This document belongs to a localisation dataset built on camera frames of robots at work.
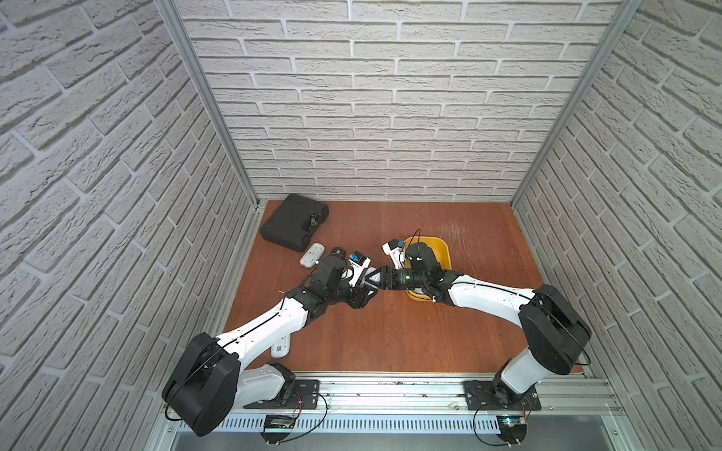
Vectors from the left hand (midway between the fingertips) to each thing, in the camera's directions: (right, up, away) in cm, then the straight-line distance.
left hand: (373, 283), depth 82 cm
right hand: (0, +1, 0) cm, 1 cm away
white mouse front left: (-27, -19, -2) cm, 33 cm away
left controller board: (-25, -33, -12) cm, 43 cm away
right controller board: (+36, -35, -12) cm, 51 cm away
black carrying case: (-31, +18, +23) cm, 43 cm away
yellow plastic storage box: (+25, +9, +17) cm, 32 cm away
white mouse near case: (-22, +7, +19) cm, 30 cm away
